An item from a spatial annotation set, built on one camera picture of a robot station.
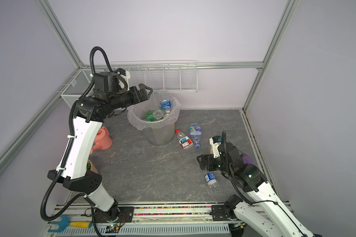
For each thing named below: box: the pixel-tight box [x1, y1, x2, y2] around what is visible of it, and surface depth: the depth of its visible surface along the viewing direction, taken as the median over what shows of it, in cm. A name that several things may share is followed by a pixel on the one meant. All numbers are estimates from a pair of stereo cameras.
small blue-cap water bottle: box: [204, 172, 218, 189], surface depth 82 cm
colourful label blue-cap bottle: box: [188, 122, 203, 149], surface depth 104 cm
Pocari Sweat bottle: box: [160, 98, 172, 114], surface depth 92 cm
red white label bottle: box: [175, 129, 194, 150], surface depth 100 cm
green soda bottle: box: [145, 110, 156, 122], surface depth 89 cm
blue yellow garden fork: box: [47, 214, 93, 233], surface depth 72 cm
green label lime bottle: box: [152, 106, 166, 120], surface depth 88 cm
